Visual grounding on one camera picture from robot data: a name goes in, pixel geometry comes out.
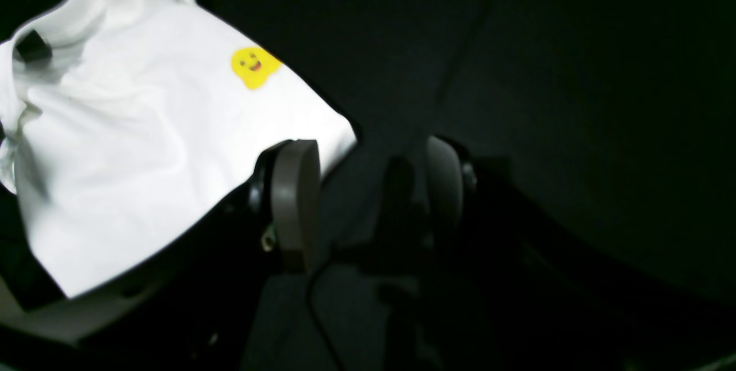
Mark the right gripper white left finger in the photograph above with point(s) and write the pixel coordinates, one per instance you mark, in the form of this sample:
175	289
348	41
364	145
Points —
191	306

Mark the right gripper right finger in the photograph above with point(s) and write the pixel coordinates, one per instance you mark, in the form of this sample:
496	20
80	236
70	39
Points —
557	302

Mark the white printed t-shirt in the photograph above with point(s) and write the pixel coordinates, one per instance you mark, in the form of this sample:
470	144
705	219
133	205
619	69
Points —
126	121

